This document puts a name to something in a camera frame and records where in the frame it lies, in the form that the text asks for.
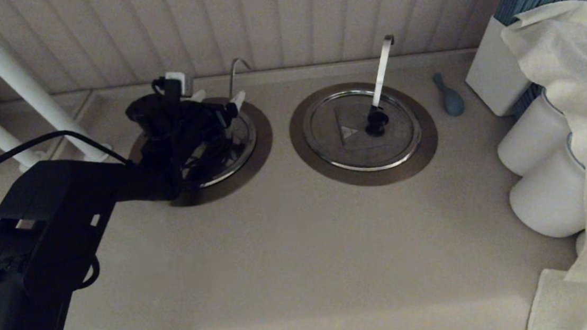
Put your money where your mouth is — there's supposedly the blue rice paddle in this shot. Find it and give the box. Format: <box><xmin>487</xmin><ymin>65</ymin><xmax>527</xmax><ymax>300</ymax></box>
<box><xmin>431</xmin><ymin>70</ymin><xmax>466</xmax><ymax>119</ymax></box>

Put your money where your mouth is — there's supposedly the white square holder box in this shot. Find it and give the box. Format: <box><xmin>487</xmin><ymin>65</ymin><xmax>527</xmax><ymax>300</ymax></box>
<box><xmin>460</xmin><ymin>13</ymin><xmax>533</xmax><ymax>120</ymax></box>

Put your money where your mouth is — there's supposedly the steel hinged pot lid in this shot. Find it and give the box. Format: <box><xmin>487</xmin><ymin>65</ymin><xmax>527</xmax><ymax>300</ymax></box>
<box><xmin>300</xmin><ymin>85</ymin><xmax>425</xmax><ymax>176</ymax></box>
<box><xmin>175</xmin><ymin>104</ymin><xmax>262</xmax><ymax>190</ymax></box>

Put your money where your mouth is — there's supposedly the blue ribbed pack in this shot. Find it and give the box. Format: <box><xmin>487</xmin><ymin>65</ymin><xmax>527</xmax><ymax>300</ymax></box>
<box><xmin>511</xmin><ymin>83</ymin><xmax>547</xmax><ymax>120</ymax></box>

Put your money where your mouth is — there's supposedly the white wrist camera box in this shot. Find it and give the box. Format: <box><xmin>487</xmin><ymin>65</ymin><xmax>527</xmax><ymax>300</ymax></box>
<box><xmin>164</xmin><ymin>70</ymin><xmax>195</xmax><ymax>100</ymax></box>

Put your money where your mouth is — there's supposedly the right flat ladle handle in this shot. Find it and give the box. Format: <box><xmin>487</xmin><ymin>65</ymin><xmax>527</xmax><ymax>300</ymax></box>
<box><xmin>365</xmin><ymin>35</ymin><xmax>401</xmax><ymax>111</ymax></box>

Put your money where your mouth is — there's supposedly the white cloth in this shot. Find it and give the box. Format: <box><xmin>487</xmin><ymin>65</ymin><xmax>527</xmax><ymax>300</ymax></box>
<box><xmin>498</xmin><ymin>0</ymin><xmax>587</xmax><ymax>330</ymax></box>

